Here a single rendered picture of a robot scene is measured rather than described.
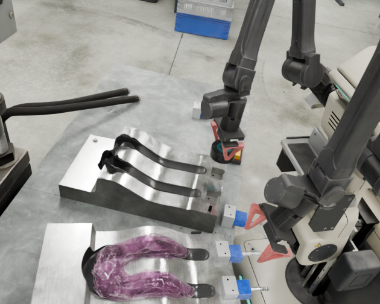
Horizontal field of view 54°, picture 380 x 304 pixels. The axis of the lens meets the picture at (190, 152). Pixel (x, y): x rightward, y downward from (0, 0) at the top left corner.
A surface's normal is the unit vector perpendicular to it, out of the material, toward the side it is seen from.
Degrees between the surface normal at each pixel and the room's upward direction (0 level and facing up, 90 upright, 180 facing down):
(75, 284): 0
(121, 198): 90
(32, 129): 0
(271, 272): 0
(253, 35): 72
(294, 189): 91
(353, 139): 90
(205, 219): 90
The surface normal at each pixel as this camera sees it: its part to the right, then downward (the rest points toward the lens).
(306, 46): 0.37, 0.24
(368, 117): 0.15, 0.67
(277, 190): -0.80, -0.30
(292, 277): 0.14, -0.74
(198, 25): -0.10, 0.66
